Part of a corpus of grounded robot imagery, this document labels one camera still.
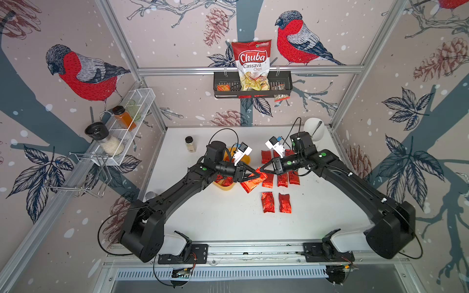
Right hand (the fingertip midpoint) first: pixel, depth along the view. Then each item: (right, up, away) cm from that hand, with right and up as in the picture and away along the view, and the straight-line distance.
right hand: (261, 169), depth 72 cm
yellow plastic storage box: (-13, +6, -8) cm, 16 cm away
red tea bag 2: (+10, +7, -5) cm, 13 cm away
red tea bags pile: (-15, -11, +23) cm, 29 cm away
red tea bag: (-4, -6, -2) cm, 7 cm away
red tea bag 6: (+5, -18, +14) cm, 23 cm away
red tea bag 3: (+7, -10, +22) cm, 25 cm away
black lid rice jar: (-58, +10, -6) cm, 59 cm away
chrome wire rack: (-61, 0, -12) cm, 62 cm away
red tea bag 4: (+14, -9, +22) cm, 28 cm away
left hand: (-1, -1, -2) cm, 3 cm away
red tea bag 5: (+20, -8, +23) cm, 32 cm away
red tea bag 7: (+13, -19, +14) cm, 26 cm away
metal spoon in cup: (+36, +20, +29) cm, 51 cm away
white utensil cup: (+32, +20, +31) cm, 49 cm away
